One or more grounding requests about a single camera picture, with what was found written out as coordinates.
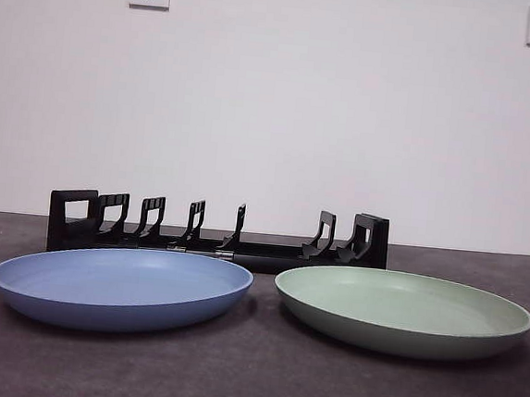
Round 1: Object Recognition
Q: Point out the black plate rack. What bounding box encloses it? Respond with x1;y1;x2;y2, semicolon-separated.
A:
44;184;391;284

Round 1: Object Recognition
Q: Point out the blue round plate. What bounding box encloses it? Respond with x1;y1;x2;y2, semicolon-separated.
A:
0;235;256;345

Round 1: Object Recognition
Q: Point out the green round plate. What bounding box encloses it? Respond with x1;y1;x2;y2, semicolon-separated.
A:
268;258;530;369

